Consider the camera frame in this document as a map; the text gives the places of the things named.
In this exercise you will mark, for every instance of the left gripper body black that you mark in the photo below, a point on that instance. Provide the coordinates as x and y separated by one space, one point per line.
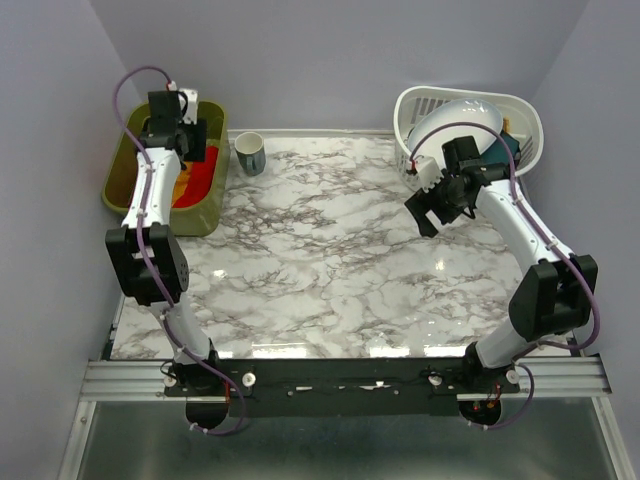
195 139

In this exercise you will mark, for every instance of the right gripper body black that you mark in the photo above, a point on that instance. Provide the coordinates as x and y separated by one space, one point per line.
444 203

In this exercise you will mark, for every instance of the red t shirt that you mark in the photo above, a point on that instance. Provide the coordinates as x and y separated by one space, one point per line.
200 180

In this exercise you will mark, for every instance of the white plastic dish basket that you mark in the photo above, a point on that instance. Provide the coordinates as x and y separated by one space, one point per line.
520 117

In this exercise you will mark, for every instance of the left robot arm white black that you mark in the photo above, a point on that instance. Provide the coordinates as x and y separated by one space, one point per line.
146 256

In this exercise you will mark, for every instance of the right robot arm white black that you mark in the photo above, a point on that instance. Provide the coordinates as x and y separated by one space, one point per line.
556 293

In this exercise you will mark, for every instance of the olive green plastic bin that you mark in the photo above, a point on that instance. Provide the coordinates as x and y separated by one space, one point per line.
199 220

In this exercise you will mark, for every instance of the orange rolled t shirt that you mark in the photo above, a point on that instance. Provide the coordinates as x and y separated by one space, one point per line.
180 186

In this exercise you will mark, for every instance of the teal plate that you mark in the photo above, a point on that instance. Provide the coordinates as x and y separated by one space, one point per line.
496 154

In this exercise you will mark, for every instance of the grey white mug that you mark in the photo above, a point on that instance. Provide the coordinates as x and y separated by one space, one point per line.
250 151

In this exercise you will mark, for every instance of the white oval plate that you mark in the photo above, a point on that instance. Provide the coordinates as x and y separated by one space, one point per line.
461 110

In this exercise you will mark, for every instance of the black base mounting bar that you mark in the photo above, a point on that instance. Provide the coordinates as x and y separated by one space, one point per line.
269 388

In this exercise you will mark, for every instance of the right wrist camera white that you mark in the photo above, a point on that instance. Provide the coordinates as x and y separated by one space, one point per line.
423 173

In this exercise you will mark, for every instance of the aluminium frame rail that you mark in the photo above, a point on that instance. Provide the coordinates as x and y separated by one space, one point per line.
546 377

